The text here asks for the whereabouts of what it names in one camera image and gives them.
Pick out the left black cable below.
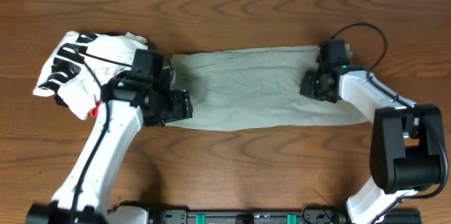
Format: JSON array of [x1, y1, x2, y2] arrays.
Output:
[[61, 42, 137, 224]]

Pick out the white black printed shirt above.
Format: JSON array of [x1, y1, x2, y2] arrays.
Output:
[[33, 31, 148, 120]]

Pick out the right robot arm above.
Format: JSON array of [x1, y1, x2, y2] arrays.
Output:
[[299, 39, 449, 223]]

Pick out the black red garment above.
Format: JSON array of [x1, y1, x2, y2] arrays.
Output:
[[54, 95, 102, 120]]

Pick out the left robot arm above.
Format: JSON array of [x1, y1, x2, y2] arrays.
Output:
[[25, 49, 193, 224]]

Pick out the khaki shorts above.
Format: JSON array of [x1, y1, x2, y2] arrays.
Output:
[[172, 46, 367, 131]]

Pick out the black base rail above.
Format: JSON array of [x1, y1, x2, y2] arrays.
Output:
[[147, 209, 423, 224]]

